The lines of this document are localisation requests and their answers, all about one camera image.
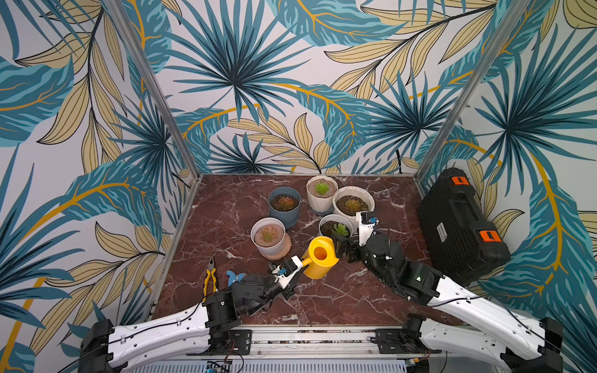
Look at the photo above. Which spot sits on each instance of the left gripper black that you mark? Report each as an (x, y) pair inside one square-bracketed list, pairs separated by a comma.
[(289, 291)]

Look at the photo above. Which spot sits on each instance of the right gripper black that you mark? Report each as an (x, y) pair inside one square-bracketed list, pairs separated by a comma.
[(356, 252)]

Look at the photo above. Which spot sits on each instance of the small white pot green succulent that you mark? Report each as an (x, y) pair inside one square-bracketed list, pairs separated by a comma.
[(333, 225)]

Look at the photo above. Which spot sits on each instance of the yellow plastic watering can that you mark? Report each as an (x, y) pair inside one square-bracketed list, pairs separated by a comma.
[(319, 258)]

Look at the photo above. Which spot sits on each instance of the large white pot yellow succulent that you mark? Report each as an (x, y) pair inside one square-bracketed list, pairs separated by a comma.
[(349, 200)]

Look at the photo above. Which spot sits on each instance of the white pot pink succulent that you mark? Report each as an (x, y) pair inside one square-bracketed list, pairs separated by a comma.
[(270, 238)]

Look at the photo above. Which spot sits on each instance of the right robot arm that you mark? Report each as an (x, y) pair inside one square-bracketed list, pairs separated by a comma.
[(495, 334)]

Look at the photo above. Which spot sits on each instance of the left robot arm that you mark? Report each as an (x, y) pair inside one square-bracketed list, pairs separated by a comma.
[(203, 328)]

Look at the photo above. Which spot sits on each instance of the white ribbed pot green succulent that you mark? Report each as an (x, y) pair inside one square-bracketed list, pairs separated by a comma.
[(320, 193)]

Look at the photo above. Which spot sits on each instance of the blue pot red succulent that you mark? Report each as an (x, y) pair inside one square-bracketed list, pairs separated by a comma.
[(284, 203)]

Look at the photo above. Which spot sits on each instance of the blue spray nozzle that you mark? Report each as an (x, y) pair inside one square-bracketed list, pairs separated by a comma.
[(234, 277)]

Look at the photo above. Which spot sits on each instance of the black tool case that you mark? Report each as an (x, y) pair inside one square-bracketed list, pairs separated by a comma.
[(462, 243)]

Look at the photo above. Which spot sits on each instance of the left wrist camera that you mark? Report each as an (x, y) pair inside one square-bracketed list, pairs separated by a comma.
[(292, 266)]

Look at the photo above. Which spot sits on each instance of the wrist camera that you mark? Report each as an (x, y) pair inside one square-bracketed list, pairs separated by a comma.
[(368, 223), (292, 266)]

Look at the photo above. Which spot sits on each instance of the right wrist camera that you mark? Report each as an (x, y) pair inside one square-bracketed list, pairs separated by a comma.
[(368, 223)]

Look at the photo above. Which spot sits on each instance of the aluminium front rail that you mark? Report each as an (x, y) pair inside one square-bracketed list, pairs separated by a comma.
[(277, 342)]

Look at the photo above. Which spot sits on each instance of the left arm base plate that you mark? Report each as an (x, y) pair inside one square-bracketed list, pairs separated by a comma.
[(238, 340)]

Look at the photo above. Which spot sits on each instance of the yellow handled pliers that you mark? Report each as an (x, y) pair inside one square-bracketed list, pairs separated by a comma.
[(210, 282)]

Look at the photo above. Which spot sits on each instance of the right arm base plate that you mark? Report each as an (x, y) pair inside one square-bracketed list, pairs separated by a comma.
[(400, 341)]

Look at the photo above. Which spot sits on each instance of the right aluminium frame post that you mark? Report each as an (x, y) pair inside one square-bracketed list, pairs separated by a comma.
[(495, 44)]

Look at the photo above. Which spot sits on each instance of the aluminium frame post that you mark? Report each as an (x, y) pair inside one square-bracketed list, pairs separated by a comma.
[(133, 45), (495, 44)]

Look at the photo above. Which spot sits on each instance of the left aluminium frame post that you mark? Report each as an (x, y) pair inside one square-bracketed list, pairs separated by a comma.
[(133, 45)]

